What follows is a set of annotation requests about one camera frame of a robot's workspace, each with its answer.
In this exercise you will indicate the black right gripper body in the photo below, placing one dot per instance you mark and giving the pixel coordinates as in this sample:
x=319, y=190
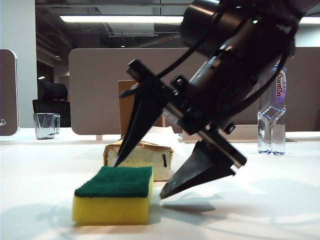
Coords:
x=212, y=100

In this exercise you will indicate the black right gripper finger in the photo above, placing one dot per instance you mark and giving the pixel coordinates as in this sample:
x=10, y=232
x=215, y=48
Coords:
x=142, y=117
x=200, y=167

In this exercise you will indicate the yellow green scrub sponge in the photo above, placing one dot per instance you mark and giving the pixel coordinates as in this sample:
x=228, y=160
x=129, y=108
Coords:
x=112, y=210

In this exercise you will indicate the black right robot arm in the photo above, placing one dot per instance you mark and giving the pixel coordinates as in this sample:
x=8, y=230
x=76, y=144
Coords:
x=212, y=20

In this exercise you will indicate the clear plastic water bottle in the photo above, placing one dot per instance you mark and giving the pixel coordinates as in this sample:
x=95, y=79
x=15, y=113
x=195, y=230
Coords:
x=271, y=140

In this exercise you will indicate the brown cardboard box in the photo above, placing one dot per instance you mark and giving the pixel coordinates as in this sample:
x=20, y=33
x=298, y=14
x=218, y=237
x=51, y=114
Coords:
x=125, y=112

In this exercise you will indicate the white tissue sheet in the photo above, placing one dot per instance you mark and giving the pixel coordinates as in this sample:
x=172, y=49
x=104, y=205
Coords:
x=162, y=136

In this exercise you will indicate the gold tissue pack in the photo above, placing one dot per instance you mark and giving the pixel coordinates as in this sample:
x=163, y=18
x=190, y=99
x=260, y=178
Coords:
x=150, y=160

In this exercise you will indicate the beige tray at table edge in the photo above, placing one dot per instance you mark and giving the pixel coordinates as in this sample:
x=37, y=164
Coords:
x=245, y=133

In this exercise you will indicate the large brown desk divider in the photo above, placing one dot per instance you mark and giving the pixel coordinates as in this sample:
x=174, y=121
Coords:
x=95, y=87

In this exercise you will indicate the red ceiling sign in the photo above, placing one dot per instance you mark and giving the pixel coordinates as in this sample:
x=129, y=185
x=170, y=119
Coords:
x=166, y=40

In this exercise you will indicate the black office chair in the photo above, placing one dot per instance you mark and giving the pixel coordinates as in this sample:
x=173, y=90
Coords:
x=52, y=92

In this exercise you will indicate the clear glass mug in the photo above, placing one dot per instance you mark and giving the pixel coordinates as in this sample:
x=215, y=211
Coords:
x=46, y=127

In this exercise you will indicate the long ceiling light strip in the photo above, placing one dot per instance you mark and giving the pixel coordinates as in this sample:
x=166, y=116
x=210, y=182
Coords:
x=112, y=19

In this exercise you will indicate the white-rimmed brown divider panel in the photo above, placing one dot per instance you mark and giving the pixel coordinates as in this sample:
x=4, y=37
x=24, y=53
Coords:
x=8, y=95

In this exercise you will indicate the clear plastic piece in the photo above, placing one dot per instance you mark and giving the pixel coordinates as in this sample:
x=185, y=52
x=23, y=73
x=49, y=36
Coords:
x=2, y=122

